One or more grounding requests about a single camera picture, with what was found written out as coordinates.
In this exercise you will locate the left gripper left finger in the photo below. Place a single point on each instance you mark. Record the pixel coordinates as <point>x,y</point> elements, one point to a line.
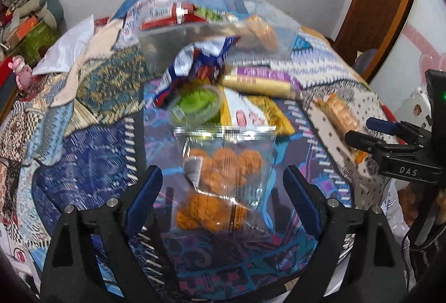
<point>71,272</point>

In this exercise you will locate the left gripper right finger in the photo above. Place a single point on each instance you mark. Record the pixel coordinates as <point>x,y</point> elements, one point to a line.
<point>375,270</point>

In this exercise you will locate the brown bread stick packet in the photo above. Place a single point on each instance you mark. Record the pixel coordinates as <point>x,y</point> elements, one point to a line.
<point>342,120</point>

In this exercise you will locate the purple yellow roll cake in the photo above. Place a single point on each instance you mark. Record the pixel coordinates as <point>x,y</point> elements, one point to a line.
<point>261,81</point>

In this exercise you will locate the bag of orange fried balls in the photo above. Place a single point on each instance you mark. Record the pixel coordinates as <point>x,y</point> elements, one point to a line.
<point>227,169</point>

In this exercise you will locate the yellow Kakabb snack bag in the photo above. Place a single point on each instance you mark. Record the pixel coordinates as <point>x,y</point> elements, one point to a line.
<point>252,112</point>

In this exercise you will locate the golden crispy snack bag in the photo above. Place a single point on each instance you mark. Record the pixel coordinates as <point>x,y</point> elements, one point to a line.
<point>263,31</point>

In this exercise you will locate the green jelly cup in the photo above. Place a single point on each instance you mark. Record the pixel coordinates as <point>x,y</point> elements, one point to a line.
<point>199,106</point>

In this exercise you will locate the blue white snack bag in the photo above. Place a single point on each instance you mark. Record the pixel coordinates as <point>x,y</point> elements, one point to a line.
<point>202,60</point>

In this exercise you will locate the green peas packet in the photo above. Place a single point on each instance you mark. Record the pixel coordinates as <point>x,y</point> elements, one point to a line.
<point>209,14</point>

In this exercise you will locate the red snack packet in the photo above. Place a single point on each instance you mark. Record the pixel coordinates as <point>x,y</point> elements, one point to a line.
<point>177,14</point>

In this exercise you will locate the person's right hand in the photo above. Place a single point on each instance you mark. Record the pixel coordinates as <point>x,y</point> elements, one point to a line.
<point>409,201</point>

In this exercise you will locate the white wardrobe sliding door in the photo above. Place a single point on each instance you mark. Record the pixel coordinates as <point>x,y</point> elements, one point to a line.
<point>401,83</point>

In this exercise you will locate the wooden door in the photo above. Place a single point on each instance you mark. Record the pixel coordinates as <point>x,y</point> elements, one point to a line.
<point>371,25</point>

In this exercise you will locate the pink plush toy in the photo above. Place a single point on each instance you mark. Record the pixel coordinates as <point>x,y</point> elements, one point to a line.
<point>22,72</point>

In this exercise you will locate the white pillow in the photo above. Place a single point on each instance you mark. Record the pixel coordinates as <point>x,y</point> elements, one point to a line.
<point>61,56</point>

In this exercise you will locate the patchwork patterned bed quilt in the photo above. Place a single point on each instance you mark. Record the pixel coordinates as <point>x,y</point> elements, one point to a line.
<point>85,135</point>

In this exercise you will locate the clear plastic storage box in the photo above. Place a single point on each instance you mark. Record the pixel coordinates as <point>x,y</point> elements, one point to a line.
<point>161,45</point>

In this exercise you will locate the pile of clothes and boxes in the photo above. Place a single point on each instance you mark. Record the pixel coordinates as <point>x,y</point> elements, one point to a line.
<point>29,28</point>

